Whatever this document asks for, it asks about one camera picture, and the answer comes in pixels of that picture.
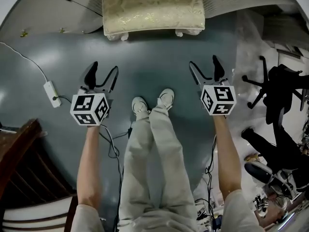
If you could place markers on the person's right forearm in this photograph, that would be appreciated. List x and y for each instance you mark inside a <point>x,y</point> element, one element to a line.
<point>228,158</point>

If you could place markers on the white power strip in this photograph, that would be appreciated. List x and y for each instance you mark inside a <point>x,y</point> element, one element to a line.
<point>51,94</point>

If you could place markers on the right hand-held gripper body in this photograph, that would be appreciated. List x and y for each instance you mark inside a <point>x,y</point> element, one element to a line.
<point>217,98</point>

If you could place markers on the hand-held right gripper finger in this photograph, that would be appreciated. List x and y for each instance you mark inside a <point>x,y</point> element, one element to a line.
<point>219,71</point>
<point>200,77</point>

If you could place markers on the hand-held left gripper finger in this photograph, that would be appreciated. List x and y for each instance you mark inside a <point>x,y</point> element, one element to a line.
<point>111,81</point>
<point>91,77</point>

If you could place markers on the person's left forearm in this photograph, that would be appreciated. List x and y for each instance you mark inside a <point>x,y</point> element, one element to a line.
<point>89,168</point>

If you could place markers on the black office chair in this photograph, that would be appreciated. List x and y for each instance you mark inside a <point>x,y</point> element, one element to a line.
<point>277,86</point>

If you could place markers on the cream upholstered stool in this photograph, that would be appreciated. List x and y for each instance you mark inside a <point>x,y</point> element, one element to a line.
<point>152,8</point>

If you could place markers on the person's light trousers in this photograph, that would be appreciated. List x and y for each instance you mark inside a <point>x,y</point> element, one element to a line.
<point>157,158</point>

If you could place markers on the person's off-white shirt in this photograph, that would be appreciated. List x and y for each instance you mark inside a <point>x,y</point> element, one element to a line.
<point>241,214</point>

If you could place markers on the person's left white shoe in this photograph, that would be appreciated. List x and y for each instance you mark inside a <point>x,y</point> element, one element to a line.
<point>139,105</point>

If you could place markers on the person's white shoe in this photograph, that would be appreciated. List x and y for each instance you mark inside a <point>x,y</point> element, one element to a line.
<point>166,98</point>
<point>139,105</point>

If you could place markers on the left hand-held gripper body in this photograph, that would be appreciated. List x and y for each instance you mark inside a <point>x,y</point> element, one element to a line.
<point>89,105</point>

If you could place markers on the person's right white shoe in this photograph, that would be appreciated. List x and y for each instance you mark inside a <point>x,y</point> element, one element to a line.
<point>166,98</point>

